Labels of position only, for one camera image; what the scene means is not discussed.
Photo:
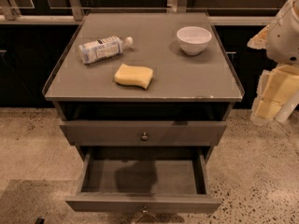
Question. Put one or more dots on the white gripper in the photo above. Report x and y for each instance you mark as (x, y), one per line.
(284, 39)

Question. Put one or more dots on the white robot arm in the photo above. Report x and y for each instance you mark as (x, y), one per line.
(280, 39)

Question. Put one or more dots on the grey drawer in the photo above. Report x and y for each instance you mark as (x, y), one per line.
(143, 133)
(154, 179)

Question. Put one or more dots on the white cylindrical post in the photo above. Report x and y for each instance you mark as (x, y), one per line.
(288, 108)

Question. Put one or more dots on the grey drawer cabinet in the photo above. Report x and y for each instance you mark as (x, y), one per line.
(202, 87)

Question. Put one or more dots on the metal railing frame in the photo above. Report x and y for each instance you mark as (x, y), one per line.
(74, 3)

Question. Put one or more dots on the clear plastic water bottle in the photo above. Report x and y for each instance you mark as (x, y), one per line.
(103, 48)

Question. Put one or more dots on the white ceramic bowl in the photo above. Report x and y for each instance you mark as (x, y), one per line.
(193, 40)

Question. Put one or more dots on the yellow sponge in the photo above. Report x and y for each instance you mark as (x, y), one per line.
(128, 75)

